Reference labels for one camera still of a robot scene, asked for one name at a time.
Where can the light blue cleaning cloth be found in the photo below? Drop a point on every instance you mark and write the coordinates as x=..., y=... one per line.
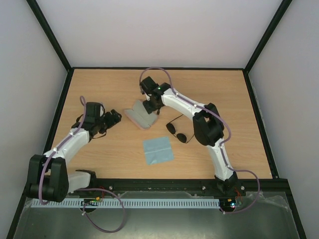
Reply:
x=158, y=150

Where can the black aviator sunglasses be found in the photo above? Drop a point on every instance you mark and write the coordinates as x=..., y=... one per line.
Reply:
x=182, y=137

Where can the grey metal front plate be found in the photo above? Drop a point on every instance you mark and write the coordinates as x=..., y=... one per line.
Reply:
x=269, y=217

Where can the black right corner frame post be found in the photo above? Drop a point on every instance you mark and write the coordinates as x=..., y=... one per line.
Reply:
x=280, y=12

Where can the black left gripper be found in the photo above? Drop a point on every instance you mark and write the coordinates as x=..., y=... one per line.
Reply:
x=112, y=121

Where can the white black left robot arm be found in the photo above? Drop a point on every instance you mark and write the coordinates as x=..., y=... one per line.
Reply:
x=47, y=178

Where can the black left corner frame post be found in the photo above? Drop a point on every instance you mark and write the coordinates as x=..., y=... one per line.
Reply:
x=35, y=8

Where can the black corner frame post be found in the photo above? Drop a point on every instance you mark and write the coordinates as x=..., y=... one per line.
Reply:
x=280, y=12
x=35, y=8

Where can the black front mounting rail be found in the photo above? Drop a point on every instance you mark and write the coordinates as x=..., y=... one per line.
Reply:
x=200, y=187

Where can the light blue slotted cable duct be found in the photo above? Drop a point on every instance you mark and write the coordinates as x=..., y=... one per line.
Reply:
x=132, y=203

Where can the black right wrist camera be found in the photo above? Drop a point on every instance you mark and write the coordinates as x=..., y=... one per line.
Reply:
x=147, y=85

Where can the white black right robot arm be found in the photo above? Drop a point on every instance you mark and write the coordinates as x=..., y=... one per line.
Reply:
x=207, y=125

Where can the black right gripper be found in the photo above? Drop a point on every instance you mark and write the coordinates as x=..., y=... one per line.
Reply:
x=149, y=106

